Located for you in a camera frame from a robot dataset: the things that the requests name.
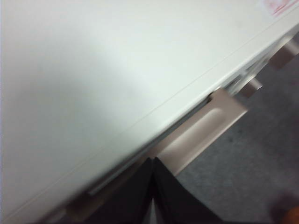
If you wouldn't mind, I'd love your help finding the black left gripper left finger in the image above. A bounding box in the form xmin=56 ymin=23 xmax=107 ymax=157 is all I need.
xmin=87 ymin=157 xmax=154 ymax=224

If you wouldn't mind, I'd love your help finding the beige oven temperature knob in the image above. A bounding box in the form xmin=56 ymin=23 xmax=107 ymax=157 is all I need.
xmin=240 ymin=77 xmax=263 ymax=98

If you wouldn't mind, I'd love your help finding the beige oven timer knob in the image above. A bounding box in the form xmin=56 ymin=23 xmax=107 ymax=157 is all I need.
xmin=268 ymin=38 xmax=299 ymax=70

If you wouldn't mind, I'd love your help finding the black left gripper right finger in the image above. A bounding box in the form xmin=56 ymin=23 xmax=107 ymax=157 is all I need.
xmin=152 ymin=156 xmax=222 ymax=224

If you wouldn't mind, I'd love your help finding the cream toaster oven body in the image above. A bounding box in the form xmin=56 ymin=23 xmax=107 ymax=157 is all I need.
xmin=0 ymin=0 xmax=299 ymax=224

